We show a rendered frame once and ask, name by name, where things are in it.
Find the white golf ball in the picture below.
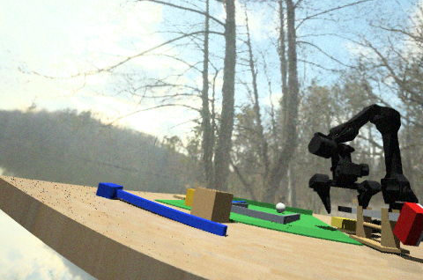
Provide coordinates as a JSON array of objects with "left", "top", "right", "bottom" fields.
[{"left": 276, "top": 203, "right": 286, "bottom": 213}]

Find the tan cube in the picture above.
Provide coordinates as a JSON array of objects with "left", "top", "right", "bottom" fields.
[{"left": 190, "top": 187, "right": 234, "bottom": 222}]

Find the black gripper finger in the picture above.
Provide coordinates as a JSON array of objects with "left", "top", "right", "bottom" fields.
[
  {"left": 313, "top": 184, "right": 331, "bottom": 214},
  {"left": 357, "top": 190, "right": 377, "bottom": 210}
]

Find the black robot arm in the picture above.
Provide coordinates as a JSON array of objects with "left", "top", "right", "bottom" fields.
[{"left": 308, "top": 104, "right": 419, "bottom": 213}]

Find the green flat mat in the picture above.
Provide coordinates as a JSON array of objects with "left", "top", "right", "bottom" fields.
[{"left": 154, "top": 199, "right": 364, "bottom": 246}]

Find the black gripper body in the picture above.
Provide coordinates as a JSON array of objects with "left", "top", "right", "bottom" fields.
[{"left": 308, "top": 158, "right": 382, "bottom": 194}]

